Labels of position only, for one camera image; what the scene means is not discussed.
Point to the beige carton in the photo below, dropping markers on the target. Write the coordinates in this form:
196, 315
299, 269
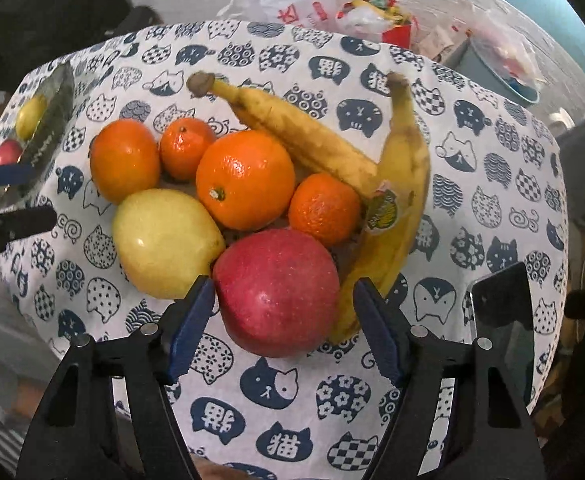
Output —
437, 42

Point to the white kettle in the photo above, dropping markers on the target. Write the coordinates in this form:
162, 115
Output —
562, 121

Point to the banana with sticker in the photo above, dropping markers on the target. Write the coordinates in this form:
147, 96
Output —
402, 170

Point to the dark furniture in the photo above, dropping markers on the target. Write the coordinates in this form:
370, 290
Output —
47, 5

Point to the grey bin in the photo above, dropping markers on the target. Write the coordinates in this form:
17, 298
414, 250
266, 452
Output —
477, 70

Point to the spotted banana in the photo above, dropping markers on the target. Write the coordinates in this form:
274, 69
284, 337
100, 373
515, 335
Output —
292, 130

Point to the dark grey chair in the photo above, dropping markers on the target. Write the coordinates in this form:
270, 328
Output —
584, 170

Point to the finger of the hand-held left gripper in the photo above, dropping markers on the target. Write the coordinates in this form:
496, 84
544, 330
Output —
2, 174
22, 222

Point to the red bag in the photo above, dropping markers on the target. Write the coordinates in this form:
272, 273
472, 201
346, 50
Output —
397, 32

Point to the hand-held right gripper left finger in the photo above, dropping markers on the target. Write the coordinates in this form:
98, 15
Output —
192, 330

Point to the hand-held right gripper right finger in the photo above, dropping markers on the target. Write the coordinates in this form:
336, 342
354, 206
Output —
380, 330

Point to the large yellow lemon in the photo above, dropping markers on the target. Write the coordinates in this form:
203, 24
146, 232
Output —
167, 242

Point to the white plastic bag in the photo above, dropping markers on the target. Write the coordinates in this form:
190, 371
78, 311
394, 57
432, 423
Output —
282, 2

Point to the dark glass plate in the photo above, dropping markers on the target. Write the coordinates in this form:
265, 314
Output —
52, 125

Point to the clear plastic bag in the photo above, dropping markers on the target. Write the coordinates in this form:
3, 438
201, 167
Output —
512, 45

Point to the black smartphone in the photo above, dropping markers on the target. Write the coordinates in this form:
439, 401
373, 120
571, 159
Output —
504, 320

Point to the small mandarin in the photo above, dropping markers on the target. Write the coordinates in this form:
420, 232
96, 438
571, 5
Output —
187, 147
325, 209

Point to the small red apple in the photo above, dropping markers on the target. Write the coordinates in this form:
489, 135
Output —
8, 153

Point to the small yellow lemon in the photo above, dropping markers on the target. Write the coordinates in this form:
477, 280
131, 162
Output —
31, 115

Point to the cat print tablecloth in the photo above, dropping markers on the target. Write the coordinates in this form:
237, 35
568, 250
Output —
272, 400

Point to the large red apple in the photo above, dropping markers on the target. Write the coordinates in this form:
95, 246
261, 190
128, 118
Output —
277, 292

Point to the orange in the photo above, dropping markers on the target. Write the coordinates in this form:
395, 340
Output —
245, 180
125, 160

